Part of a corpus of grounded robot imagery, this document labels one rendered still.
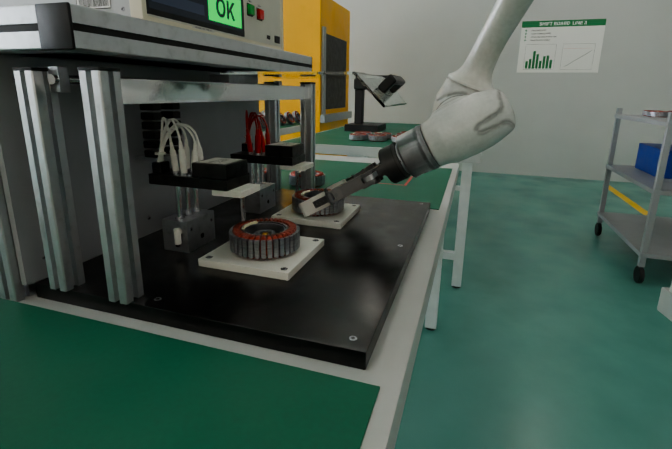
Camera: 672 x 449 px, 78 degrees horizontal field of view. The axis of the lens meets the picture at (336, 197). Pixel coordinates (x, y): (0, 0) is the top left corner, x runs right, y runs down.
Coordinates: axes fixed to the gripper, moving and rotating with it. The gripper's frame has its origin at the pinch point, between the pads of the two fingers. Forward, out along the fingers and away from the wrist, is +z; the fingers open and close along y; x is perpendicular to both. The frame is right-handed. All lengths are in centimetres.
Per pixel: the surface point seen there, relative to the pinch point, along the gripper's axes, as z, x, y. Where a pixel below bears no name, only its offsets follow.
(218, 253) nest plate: 6.3, 1.1, -28.8
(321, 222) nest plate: -1.6, -3.7, -7.5
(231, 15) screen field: -6.4, 37.5, -10.6
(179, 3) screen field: -6.1, 36.9, -24.8
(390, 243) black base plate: -13.8, -11.9, -11.7
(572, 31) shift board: -162, 19, 508
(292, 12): 81, 160, 323
